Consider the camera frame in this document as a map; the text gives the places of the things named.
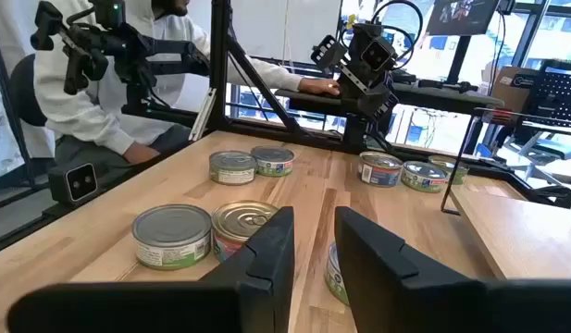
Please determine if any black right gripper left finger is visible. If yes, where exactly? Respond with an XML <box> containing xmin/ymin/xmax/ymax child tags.
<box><xmin>6</xmin><ymin>205</ymin><xmax>296</xmax><ymax>333</ymax></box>

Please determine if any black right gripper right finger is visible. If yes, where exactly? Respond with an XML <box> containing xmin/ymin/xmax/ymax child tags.
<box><xmin>334</xmin><ymin>205</ymin><xmax>571</xmax><ymax>333</ymax></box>

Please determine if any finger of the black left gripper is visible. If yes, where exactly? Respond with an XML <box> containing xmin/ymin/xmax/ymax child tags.
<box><xmin>358</xmin><ymin>85</ymin><xmax>401</xmax><ymax>122</ymax></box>
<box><xmin>310</xmin><ymin>34</ymin><xmax>350</xmax><ymax>70</ymax></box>

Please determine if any gold-top tuna can green label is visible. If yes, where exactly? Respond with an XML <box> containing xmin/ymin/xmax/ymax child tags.
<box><xmin>427</xmin><ymin>154</ymin><xmax>470</xmax><ymax>186</ymax></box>

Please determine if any tuna can with green label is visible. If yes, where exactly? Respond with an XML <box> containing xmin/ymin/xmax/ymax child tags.
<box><xmin>250</xmin><ymin>144</ymin><xmax>296</xmax><ymax>179</ymax></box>
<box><xmin>400</xmin><ymin>160</ymin><xmax>448</xmax><ymax>194</ymax></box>
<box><xmin>131</xmin><ymin>203</ymin><xmax>213</xmax><ymax>272</ymax></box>
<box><xmin>208</xmin><ymin>150</ymin><xmax>258</xmax><ymax>187</ymax></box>

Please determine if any wooden shelf with black legs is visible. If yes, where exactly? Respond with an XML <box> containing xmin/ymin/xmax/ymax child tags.
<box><xmin>440</xmin><ymin>106</ymin><xmax>571</xmax><ymax>281</ymax></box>

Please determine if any black desk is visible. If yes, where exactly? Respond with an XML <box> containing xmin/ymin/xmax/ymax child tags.
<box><xmin>273</xmin><ymin>80</ymin><xmax>506</xmax><ymax>117</ymax></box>

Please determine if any tuna can pink blue label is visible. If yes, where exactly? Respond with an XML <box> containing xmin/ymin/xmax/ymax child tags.
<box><xmin>324</xmin><ymin>240</ymin><xmax>351</xmax><ymax>307</ymax></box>

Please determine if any black computer monitor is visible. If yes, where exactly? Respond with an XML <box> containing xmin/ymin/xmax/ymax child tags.
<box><xmin>417</xmin><ymin>0</ymin><xmax>503</xmax><ymax>93</ymax></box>

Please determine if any brown cardboard box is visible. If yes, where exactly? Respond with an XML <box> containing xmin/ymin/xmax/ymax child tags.
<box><xmin>490</xmin><ymin>66</ymin><xmax>540</xmax><ymax>115</ymax></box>

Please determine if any silver metal bar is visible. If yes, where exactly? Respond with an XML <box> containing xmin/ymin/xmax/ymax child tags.
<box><xmin>188</xmin><ymin>87</ymin><xmax>218</xmax><ymax>142</ymax></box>

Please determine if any black perforated panel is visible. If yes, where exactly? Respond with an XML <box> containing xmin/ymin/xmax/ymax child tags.
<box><xmin>528</xmin><ymin>59</ymin><xmax>571</xmax><ymax>124</ymax></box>

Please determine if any person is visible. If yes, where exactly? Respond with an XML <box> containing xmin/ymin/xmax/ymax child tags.
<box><xmin>32</xmin><ymin>0</ymin><xmax>342</xmax><ymax>167</ymax></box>

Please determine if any black office chair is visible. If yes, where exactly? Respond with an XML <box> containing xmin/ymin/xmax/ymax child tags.
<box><xmin>6</xmin><ymin>53</ymin><xmax>50</xmax><ymax>129</ymax></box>

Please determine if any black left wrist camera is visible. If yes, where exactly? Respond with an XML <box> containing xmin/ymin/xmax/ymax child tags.
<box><xmin>360</xmin><ymin>39</ymin><xmax>393</xmax><ymax>74</ymax></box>

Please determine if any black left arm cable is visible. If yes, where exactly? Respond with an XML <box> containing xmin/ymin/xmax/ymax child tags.
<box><xmin>370</xmin><ymin>0</ymin><xmax>425</xmax><ymax>70</ymax></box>

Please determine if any black stereo camera box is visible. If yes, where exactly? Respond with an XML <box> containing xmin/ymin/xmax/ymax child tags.
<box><xmin>47</xmin><ymin>161</ymin><xmax>99</xmax><ymax>205</ymax></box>

